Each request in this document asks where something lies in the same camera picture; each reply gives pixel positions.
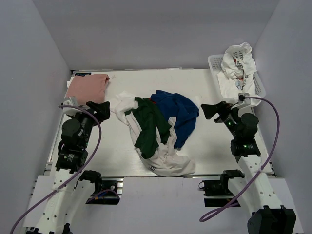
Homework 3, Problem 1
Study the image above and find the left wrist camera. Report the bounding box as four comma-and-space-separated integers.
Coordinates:
62, 96, 81, 116

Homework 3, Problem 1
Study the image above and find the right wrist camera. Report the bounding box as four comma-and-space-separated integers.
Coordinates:
231, 93, 251, 109

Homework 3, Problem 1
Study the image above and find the white red-print t-shirt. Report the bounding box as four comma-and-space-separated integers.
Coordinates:
110, 91, 196, 176

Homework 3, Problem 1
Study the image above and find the white printed t-shirt in basket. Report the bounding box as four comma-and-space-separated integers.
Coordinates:
217, 42, 259, 103

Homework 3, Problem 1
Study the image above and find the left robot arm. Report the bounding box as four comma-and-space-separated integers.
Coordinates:
28, 101, 110, 234

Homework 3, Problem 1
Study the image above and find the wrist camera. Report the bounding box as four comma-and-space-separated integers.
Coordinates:
62, 96, 81, 116
231, 93, 251, 109

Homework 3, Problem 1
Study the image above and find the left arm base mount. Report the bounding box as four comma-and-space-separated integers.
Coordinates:
86, 177, 124, 205

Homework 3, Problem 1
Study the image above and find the white plastic basket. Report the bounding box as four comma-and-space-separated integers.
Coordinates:
207, 54, 266, 102

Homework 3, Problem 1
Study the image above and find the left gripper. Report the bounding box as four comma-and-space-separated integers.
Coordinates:
68, 101, 110, 148

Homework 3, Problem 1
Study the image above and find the blue t-shirt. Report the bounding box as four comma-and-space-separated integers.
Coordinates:
150, 90, 199, 149

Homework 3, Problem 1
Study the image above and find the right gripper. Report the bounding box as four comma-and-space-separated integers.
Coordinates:
200, 101, 241, 139

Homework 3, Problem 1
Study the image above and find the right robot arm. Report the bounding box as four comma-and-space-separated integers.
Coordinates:
199, 101, 296, 234

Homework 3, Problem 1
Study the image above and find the green and white t-shirt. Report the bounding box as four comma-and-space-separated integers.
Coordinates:
125, 97, 171, 159

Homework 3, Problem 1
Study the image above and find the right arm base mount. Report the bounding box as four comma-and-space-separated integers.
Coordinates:
198, 179, 234, 208

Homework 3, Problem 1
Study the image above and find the folded pink t-shirt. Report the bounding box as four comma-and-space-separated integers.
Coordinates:
65, 74, 110, 105

